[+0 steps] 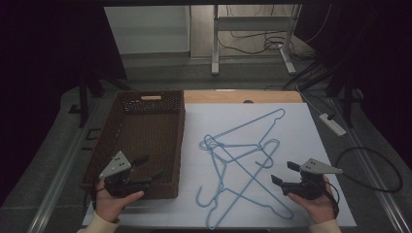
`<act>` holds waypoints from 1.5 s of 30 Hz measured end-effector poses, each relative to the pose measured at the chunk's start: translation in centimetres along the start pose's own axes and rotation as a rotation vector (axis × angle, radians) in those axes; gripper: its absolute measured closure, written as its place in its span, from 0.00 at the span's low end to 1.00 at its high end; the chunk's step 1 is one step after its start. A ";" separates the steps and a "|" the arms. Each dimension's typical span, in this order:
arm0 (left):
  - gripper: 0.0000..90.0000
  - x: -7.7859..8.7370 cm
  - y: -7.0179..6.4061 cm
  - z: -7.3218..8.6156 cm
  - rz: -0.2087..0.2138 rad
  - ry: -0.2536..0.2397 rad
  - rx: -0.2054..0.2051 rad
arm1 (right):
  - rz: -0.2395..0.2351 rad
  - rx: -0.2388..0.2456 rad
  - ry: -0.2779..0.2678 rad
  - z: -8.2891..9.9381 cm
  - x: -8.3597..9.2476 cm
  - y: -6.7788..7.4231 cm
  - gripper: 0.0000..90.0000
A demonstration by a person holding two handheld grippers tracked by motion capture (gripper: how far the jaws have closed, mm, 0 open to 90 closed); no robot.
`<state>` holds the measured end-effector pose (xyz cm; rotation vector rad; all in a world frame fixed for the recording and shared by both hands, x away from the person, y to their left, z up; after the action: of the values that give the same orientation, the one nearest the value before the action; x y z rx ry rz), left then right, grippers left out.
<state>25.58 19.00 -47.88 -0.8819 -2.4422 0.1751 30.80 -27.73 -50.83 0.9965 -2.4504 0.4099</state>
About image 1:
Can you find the black metal stand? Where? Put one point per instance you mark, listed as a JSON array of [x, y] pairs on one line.
[[348, 103], [83, 97]]

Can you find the white desk frame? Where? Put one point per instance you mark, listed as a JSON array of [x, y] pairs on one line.
[[252, 23]]

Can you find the white panel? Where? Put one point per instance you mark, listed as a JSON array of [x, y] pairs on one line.
[[145, 29]]

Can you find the person's right hand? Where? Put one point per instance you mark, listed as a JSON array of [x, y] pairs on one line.
[[319, 208]]

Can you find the white power strip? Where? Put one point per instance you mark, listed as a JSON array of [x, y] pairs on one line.
[[335, 127]]

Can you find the black plug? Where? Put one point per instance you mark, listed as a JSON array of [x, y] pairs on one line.
[[331, 116]]

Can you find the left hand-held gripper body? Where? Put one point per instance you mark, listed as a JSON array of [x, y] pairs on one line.
[[116, 165]]

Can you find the person's left hand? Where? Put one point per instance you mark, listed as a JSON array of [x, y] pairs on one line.
[[108, 207]]

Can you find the dark curtain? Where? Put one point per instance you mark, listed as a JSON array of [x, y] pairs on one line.
[[382, 64], [39, 64]]

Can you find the brown wicker basket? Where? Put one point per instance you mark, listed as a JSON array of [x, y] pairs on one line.
[[145, 136]]

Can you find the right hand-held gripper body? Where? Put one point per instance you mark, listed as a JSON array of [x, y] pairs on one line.
[[307, 187]]

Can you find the metal floor rail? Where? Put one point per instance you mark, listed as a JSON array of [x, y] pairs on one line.
[[379, 181], [61, 174]]

